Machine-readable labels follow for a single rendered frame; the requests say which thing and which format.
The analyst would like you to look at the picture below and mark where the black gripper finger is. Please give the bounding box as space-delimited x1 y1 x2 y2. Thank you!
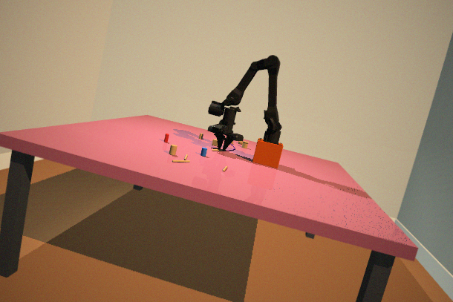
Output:
214 134 225 149
223 137 233 151

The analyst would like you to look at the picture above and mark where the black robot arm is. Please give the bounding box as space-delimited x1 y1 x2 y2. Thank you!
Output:
208 55 282 145

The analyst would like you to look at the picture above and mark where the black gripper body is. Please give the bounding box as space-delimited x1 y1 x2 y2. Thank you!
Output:
207 118 244 141

